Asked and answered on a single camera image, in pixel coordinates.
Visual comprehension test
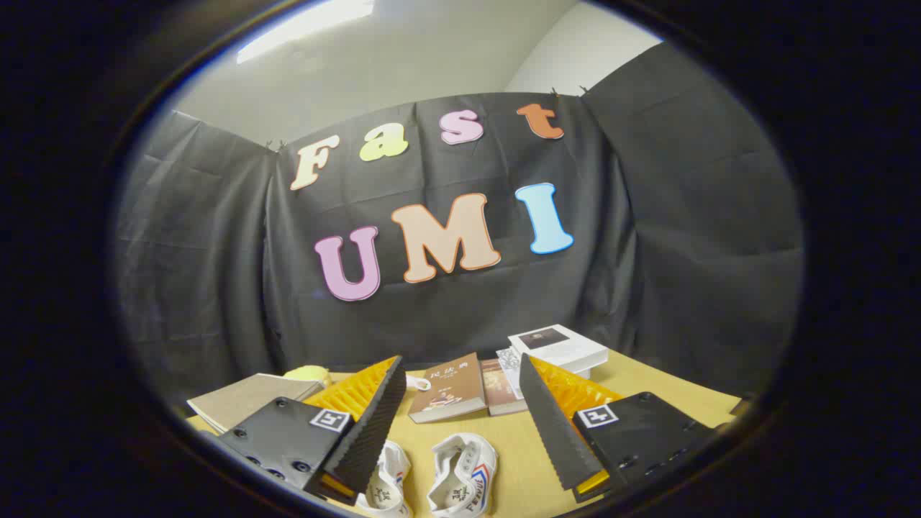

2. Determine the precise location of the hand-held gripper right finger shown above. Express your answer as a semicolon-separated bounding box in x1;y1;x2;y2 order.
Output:
518;353;717;504

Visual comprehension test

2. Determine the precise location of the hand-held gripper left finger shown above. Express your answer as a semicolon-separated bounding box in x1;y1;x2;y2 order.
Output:
205;355;408;504

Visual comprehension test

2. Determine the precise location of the light brown book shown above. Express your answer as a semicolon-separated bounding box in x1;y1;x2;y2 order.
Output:
408;353;489;424

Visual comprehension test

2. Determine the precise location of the beige fabric storage box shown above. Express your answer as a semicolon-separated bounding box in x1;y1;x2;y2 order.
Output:
187;373;325;435

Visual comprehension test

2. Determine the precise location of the black backdrop cloth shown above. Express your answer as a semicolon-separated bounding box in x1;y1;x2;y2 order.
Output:
115;43;805;404

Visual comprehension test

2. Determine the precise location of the white book with patterned cover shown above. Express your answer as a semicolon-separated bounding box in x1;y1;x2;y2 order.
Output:
496;347;592;400

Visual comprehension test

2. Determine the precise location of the white canvas shoe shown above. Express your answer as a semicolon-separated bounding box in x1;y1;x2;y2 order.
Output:
356;440;412;518
428;433;499;517

